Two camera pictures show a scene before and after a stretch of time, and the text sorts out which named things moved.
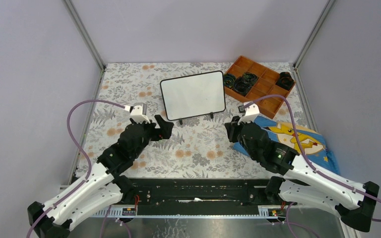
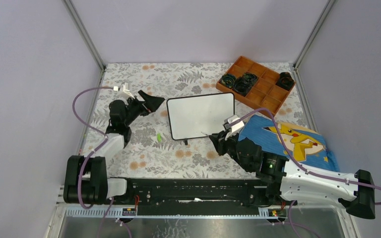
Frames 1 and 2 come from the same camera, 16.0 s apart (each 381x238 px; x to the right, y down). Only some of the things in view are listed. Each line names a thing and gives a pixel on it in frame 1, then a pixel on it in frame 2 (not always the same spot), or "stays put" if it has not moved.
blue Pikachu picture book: [312, 143] stays put
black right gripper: [232, 127] → [218, 139]
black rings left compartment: [228, 80] stays put
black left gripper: [166, 128] → [151, 102]
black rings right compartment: [285, 80] stays put
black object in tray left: [242, 85] stays put
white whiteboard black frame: [193, 95] → [189, 116]
